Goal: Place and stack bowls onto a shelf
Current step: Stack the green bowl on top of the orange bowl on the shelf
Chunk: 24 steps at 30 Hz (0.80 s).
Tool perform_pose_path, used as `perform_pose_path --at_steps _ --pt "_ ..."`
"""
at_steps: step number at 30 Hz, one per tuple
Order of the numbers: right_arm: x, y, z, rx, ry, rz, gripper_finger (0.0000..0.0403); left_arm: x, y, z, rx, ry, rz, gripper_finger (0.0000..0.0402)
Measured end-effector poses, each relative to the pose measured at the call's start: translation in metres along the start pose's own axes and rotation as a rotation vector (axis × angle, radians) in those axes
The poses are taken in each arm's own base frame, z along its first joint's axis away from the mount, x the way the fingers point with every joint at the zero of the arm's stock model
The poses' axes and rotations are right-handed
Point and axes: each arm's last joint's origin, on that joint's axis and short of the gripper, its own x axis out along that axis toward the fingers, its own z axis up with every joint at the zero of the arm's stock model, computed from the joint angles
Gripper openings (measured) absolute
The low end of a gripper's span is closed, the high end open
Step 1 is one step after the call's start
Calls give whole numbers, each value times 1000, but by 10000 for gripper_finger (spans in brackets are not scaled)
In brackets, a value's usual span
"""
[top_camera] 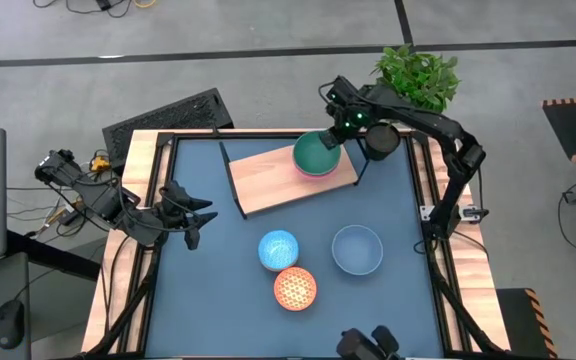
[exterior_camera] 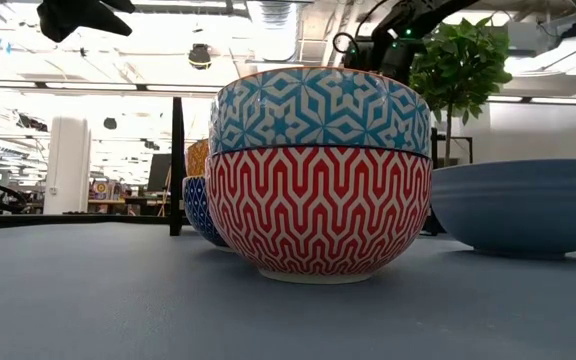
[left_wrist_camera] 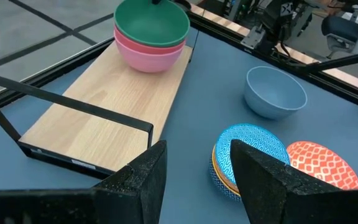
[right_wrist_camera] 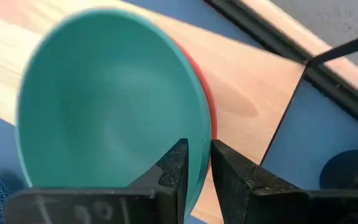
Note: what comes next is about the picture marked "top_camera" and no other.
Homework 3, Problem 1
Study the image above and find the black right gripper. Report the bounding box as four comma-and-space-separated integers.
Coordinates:
317, 107, 373, 151

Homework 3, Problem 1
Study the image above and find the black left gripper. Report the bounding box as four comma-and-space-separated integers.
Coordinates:
155, 180, 218, 250

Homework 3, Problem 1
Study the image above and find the green plastic bowl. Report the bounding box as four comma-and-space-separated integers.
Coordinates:
292, 130, 343, 177

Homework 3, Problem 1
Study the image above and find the pink plastic bowl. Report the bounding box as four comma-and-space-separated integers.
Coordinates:
295, 167, 342, 180

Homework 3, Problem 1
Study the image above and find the turquoise wave pattern bowl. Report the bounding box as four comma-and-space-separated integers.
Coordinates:
257, 229, 300, 273

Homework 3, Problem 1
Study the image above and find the grey-blue plastic bowl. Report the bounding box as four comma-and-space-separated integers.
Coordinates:
331, 224, 385, 277

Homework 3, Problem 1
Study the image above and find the orange honeycomb pattern bowl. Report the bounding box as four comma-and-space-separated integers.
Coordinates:
273, 266, 319, 313

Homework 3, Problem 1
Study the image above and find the blue-grey table mat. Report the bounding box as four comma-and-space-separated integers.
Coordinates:
145, 137, 445, 359

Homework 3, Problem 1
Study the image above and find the black perforated computer case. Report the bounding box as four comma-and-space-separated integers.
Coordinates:
101, 87, 235, 170

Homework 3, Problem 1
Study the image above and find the yellow plug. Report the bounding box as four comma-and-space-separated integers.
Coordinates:
89, 155, 112, 174

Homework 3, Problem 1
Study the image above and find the potted green tree black pot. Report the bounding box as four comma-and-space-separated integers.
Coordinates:
365, 43, 463, 162

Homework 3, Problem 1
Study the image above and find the black computer mouse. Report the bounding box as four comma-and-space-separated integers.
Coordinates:
0, 298, 26, 351

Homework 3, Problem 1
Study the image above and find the wooden shelf black metal frame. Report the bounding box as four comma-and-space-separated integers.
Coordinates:
219, 134, 373, 221

